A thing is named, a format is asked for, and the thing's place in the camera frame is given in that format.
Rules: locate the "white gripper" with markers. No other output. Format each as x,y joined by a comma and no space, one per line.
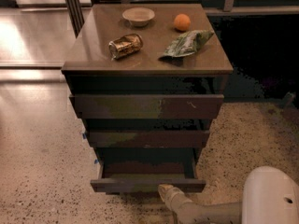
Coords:
177,200

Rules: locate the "brown bottom drawer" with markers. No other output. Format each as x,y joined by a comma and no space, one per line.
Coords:
144,174

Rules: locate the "brown drawer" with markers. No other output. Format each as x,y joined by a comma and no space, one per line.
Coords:
147,106
144,174
148,139

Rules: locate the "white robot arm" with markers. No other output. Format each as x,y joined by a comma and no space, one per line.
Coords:
269,197

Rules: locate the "brown middle drawer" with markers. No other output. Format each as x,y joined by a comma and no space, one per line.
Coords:
148,139

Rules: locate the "brown top drawer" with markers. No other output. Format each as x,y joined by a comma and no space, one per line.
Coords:
147,106

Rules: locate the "brown drawer cabinet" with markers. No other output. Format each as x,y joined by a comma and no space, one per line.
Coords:
90,69

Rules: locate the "crushed gold can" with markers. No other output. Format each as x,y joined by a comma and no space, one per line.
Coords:
125,45

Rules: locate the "green chip bag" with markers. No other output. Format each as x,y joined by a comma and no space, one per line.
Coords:
187,44

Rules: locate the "orange fruit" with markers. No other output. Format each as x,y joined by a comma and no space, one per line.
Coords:
182,22

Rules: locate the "white ceramic bowl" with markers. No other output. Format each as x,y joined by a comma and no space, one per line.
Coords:
138,16

